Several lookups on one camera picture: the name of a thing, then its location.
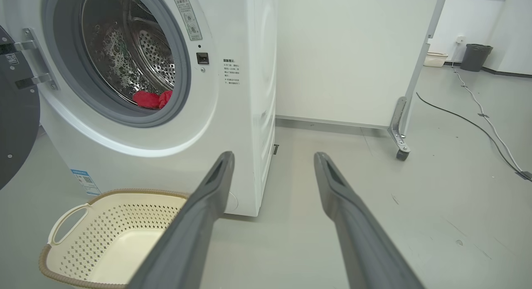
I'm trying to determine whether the black printed text label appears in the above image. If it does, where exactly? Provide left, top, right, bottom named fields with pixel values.
left=223, top=58, right=241, bottom=86

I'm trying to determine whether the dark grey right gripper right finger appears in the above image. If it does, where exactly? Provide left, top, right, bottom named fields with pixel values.
left=314, top=152, right=425, bottom=289

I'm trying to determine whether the blue energy label sticker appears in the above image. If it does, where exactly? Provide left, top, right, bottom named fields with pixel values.
left=70, top=169, right=101, bottom=196

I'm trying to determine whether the small white woven basket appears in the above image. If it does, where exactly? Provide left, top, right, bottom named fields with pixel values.
left=424, top=52, right=448, bottom=68

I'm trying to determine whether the red triangle warning label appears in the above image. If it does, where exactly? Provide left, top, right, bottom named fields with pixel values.
left=171, top=0, right=203, bottom=41

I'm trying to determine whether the stainless steel washing machine drum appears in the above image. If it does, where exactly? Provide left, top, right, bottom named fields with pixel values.
left=81, top=0, right=177, bottom=111

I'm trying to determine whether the white front-load washing machine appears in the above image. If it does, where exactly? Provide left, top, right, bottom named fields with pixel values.
left=0, top=0, right=278, bottom=217

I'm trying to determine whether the grey washing machine door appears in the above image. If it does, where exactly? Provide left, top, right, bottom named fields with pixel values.
left=0, top=25, right=41, bottom=190

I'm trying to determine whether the cream perforated laundry basket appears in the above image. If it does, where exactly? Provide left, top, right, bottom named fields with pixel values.
left=39, top=188, right=190, bottom=289

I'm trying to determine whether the grey metal caster leg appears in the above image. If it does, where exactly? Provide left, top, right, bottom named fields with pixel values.
left=387, top=97, right=412, bottom=161

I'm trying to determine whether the metal door hinge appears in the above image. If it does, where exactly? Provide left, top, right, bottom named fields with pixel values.
left=15, top=28, right=59, bottom=91

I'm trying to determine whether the black floor cable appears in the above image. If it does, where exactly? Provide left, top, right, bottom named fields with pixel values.
left=416, top=92, right=522, bottom=175

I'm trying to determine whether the white partition panel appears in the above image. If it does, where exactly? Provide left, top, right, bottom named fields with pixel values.
left=276, top=0, right=449, bottom=136

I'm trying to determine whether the white floor cable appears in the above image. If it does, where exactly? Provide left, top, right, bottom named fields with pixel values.
left=452, top=52, right=525, bottom=173

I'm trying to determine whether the dark grey trash bin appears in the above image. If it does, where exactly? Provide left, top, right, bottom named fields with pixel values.
left=460, top=44, right=494, bottom=72

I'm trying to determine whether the red garment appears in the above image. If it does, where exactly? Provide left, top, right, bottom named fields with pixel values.
left=132, top=89, right=173, bottom=110

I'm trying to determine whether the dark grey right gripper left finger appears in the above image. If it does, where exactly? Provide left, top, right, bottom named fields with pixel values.
left=127, top=151, right=236, bottom=289

